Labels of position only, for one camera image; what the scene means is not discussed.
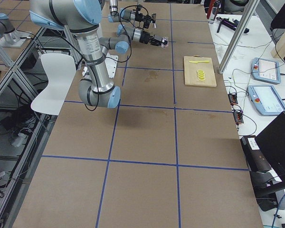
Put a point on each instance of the far teach pendant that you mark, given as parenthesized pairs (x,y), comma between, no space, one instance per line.
(266,70)

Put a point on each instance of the aluminium frame post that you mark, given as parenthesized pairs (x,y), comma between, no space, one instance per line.
(248,12)

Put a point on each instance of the white chair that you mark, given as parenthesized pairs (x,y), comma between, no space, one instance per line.
(60,70)

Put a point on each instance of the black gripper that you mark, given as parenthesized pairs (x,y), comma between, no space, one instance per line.
(146,38)
(136,16)

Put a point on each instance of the teach pendant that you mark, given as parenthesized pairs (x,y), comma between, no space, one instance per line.
(266,100)
(266,70)

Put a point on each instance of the yellow plastic knife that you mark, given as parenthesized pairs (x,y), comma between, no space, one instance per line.
(199,61)

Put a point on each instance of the black monitor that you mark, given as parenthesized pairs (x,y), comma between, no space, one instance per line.
(271,141)

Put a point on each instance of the steel measuring jigger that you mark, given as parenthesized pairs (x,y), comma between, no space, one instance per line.
(154,20)

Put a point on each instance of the bamboo cutting board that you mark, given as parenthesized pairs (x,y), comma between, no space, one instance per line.
(191,75)

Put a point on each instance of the near teach pendant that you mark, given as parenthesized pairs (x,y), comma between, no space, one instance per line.
(266,100)

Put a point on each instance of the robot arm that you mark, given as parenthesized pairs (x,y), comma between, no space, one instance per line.
(83,18)
(134,12)

